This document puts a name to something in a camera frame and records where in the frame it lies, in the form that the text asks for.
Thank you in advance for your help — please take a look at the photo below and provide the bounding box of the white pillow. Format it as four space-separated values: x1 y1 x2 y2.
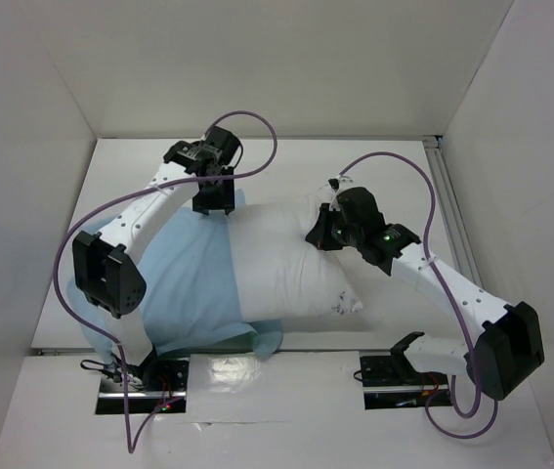
227 187 362 322

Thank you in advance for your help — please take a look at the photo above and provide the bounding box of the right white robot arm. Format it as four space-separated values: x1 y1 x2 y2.
306 179 544 401

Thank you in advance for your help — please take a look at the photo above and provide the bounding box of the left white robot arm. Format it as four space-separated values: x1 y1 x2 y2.
72 128 242 390

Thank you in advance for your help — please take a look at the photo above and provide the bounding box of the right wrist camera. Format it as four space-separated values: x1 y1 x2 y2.
327 175 355 210

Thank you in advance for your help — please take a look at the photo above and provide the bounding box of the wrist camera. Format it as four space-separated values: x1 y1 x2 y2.
327 175 355 210
204 126 242 165

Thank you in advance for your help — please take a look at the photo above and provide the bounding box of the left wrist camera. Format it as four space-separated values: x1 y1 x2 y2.
204 126 242 165

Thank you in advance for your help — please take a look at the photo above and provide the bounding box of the aluminium rail frame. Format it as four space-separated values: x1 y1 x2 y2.
422 132 502 347

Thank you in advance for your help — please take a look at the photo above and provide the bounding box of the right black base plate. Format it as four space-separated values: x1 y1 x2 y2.
353 354 451 410

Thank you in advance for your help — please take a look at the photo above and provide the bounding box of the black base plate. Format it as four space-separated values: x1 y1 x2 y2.
95 357 190 415
353 354 451 410

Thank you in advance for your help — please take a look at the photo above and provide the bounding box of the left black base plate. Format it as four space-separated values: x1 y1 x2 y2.
95 357 190 415

